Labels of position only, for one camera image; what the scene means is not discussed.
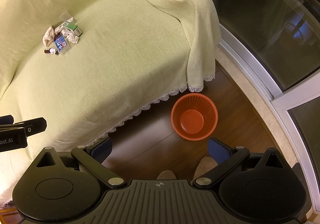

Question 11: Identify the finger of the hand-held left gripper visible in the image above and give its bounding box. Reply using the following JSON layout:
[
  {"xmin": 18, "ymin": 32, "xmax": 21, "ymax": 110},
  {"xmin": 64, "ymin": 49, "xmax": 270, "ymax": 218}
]
[
  {"xmin": 0, "ymin": 115, "xmax": 14, "ymax": 126},
  {"xmin": 0, "ymin": 117, "xmax": 47, "ymax": 137}
]

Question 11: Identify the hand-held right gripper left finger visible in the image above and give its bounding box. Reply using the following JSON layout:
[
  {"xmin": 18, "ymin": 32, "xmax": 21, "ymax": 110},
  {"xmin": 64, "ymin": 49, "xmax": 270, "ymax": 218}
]
[{"xmin": 35, "ymin": 136, "xmax": 127, "ymax": 188}]

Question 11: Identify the orange plastic mesh basket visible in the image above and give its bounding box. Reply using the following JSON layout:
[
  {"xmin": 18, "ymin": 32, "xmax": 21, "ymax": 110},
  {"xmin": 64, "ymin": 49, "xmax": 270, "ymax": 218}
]
[{"xmin": 171, "ymin": 93, "xmax": 218, "ymax": 141}]

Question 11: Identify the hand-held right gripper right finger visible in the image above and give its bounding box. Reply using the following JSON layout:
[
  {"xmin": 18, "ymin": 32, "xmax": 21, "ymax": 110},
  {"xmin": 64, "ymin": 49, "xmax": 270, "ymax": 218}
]
[{"xmin": 192, "ymin": 137, "xmax": 288, "ymax": 188}]

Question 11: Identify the cream cloth-covered sofa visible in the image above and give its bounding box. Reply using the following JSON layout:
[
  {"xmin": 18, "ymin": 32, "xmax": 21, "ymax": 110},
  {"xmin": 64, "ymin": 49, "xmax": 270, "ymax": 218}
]
[{"xmin": 0, "ymin": 0, "xmax": 222, "ymax": 211}]

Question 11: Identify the crumpled beige tissue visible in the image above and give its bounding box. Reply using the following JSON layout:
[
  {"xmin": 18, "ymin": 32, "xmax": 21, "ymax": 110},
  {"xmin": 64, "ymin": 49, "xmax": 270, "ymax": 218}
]
[{"xmin": 42, "ymin": 26, "xmax": 57, "ymax": 47}]

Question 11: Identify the green and white box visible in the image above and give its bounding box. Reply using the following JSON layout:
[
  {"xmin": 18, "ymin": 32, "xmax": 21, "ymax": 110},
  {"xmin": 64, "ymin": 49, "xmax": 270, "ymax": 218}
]
[{"xmin": 61, "ymin": 21, "xmax": 82, "ymax": 36}]

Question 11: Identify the person's left slipper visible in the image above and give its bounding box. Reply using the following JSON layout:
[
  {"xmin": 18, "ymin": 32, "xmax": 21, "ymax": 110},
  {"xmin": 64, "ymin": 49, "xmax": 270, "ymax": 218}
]
[{"xmin": 157, "ymin": 169, "xmax": 178, "ymax": 180}]

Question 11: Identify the white framed glass sliding door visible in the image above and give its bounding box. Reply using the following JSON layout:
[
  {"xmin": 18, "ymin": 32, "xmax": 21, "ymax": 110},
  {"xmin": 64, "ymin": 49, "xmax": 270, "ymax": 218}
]
[{"xmin": 194, "ymin": 0, "xmax": 320, "ymax": 216}]

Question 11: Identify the white tissue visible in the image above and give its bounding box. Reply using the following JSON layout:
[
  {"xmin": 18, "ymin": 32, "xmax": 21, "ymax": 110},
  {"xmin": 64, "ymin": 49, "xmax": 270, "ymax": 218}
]
[{"xmin": 67, "ymin": 33, "xmax": 81, "ymax": 45}]

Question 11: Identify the blue card box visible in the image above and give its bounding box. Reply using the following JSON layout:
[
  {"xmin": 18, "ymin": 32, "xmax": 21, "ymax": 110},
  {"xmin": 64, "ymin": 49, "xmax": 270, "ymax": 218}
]
[{"xmin": 54, "ymin": 34, "xmax": 69, "ymax": 55}]

